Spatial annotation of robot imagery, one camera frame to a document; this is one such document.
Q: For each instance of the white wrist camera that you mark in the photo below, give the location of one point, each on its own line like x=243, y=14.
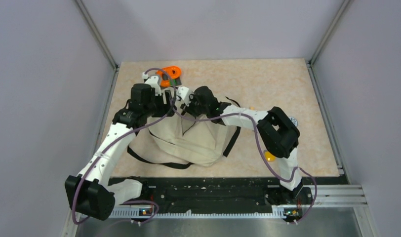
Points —
x=154, y=82
x=184, y=95

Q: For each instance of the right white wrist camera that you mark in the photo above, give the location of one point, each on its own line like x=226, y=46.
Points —
x=184, y=95

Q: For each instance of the orange toy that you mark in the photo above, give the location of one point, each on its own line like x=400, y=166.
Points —
x=170, y=76

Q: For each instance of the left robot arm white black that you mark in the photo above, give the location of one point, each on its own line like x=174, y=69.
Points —
x=89, y=192

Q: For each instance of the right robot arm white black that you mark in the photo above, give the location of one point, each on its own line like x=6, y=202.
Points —
x=276, y=136

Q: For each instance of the beige canvas backpack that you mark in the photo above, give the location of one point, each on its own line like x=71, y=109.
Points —
x=192, y=140

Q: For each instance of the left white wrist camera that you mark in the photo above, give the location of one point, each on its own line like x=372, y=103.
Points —
x=154, y=82

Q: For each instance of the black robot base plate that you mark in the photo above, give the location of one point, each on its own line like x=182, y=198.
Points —
x=229, y=195

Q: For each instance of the aluminium frame rails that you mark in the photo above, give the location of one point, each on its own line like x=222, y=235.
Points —
x=341, y=211

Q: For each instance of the blue patterned tape roll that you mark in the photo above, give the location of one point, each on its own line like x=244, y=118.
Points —
x=294, y=121

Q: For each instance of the yellow eraser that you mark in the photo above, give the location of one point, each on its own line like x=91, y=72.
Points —
x=269, y=157

